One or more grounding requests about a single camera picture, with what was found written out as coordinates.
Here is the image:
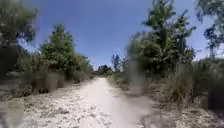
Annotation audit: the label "dry brown scrub bushes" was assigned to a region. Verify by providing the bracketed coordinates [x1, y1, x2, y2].
[108, 58, 224, 113]
[0, 53, 96, 99]

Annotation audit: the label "tall green tree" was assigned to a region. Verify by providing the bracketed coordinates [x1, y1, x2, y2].
[128, 0, 198, 76]

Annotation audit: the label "thin leafy tree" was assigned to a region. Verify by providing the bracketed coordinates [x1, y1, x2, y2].
[194, 0, 224, 61]

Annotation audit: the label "pale sandy dirt path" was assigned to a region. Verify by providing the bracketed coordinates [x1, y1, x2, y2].
[0, 76, 224, 128]

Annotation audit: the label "green leafy tree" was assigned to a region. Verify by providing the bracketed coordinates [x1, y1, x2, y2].
[39, 23, 94, 81]

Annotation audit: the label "dark leafy tree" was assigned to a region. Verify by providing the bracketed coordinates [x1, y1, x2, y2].
[0, 0, 39, 79]

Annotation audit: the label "small distant tree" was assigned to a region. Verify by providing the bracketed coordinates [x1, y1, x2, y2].
[110, 53, 122, 73]

